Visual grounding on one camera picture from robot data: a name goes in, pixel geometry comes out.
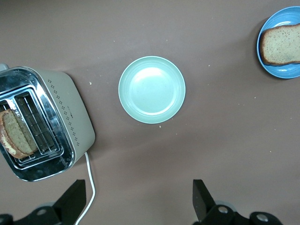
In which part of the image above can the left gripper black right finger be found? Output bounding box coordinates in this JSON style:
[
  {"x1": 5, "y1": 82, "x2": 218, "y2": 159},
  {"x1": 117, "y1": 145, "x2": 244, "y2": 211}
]
[{"x1": 192, "y1": 179, "x2": 282, "y2": 225}]

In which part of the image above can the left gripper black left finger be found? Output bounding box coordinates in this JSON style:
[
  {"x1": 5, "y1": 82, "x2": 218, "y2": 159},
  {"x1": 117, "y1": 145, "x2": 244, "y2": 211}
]
[{"x1": 14, "y1": 179, "x2": 86, "y2": 225}]

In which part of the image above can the brown bread slice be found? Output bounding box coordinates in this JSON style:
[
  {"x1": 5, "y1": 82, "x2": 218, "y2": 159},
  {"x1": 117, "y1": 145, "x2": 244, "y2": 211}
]
[
  {"x1": 0, "y1": 108, "x2": 39, "y2": 159},
  {"x1": 260, "y1": 23, "x2": 300, "y2": 66}
]

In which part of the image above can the mint green round plate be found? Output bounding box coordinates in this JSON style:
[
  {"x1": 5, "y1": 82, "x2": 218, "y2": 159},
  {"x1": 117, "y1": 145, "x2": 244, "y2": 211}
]
[{"x1": 118, "y1": 55, "x2": 187, "y2": 124}]

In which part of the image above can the blue round plate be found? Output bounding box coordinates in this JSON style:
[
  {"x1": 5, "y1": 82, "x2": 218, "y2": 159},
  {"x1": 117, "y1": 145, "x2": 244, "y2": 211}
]
[{"x1": 256, "y1": 6, "x2": 300, "y2": 80}]

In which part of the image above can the beige chrome toaster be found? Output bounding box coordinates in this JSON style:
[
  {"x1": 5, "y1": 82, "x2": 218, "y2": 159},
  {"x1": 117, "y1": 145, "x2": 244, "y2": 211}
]
[{"x1": 0, "y1": 63, "x2": 96, "y2": 182}]

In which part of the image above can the white toaster power cord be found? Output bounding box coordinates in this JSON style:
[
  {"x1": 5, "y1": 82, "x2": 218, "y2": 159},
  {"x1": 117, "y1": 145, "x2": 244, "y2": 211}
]
[{"x1": 75, "y1": 151, "x2": 96, "y2": 225}]

